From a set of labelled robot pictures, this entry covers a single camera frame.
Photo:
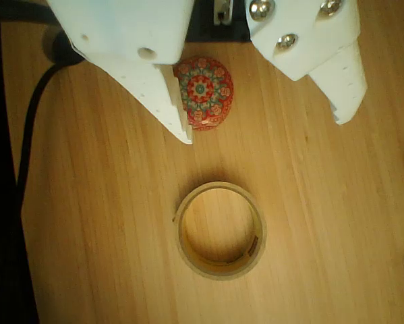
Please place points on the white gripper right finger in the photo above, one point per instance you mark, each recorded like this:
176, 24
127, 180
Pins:
309, 40

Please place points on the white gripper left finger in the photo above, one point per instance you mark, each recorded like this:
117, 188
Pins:
127, 30

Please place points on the white tape ring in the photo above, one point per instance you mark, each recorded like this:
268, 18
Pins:
222, 275

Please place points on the red patterned round ball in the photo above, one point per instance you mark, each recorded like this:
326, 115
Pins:
208, 91

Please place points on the black base board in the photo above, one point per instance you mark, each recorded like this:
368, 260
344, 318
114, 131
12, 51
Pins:
201, 33

